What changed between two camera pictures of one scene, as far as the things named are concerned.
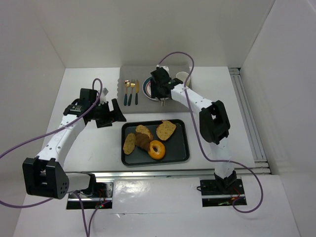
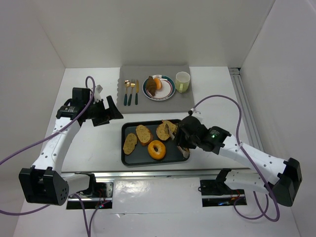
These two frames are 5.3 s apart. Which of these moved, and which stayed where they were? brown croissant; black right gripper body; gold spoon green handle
Moved: brown croissant; black right gripper body
Stayed: gold spoon green handle
